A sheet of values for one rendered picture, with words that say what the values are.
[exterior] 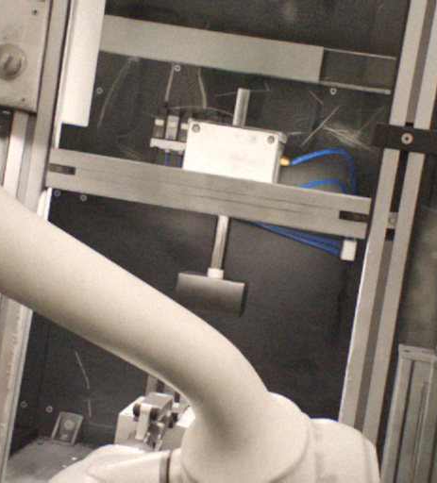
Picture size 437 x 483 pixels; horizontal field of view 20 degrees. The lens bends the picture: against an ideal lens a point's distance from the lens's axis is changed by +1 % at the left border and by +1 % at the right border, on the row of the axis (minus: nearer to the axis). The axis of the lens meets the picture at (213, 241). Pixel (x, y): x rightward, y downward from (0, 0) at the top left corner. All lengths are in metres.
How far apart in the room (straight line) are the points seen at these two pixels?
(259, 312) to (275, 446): 0.86
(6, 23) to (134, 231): 0.50
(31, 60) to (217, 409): 0.60
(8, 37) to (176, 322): 0.60
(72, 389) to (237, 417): 0.95
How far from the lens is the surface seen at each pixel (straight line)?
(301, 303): 1.78
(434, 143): 1.34
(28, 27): 1.40
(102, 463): 1.03
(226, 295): 1.54
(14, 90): 1.40
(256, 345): 1.79
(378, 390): 1.36
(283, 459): 0.94
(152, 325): 0.87
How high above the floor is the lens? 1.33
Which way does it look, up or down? 3 degrees down
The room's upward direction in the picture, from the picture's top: 9 degrees clockwise
